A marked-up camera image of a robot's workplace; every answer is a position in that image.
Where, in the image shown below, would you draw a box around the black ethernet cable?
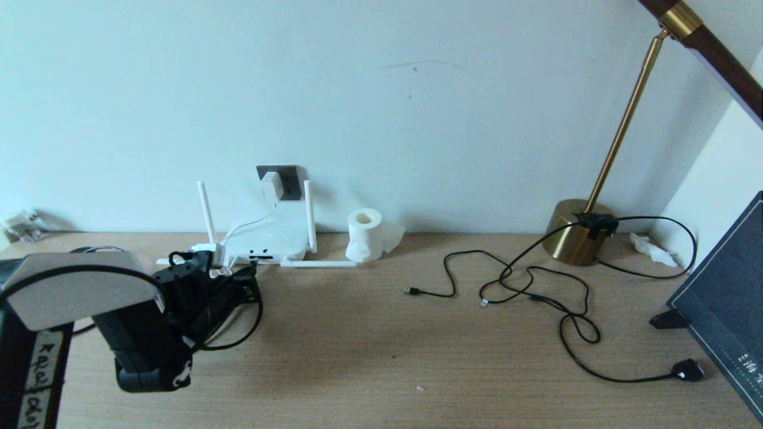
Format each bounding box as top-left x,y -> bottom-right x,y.
72,257 -> 260,335

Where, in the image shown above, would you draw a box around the black cables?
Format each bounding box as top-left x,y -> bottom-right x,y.
479,214 -> 705,383

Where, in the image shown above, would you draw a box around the clear plastic wrapper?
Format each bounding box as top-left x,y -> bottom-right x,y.
0,209 -> 45,244

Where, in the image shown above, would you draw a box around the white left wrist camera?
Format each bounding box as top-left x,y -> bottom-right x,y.
191,243 -> 226,269

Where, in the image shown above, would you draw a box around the white toilet paper roll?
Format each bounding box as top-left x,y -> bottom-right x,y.
345,208 -> 406,264

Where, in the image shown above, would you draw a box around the white router with antennas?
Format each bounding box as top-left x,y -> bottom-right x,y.
156,180 -> 358,268

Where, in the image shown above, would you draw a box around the black braided left wrist cable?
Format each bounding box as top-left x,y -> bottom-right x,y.
169,250 -> 264,351

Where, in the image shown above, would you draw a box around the thin black usb cable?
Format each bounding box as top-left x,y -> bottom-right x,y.
404,249 -> 601,345

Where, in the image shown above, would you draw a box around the thin white adapter cable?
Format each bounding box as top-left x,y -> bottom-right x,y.
210,203 -> 278,278

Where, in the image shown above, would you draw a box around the crumpled white tissue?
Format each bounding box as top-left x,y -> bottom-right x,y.
631,233 -> 679,268

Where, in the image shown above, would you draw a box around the brass desk lamp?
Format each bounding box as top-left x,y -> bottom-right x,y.
544,0 -> 763,267

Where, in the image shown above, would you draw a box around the grey wall socket plate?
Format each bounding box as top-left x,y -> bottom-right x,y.
256,165 -> 300,201

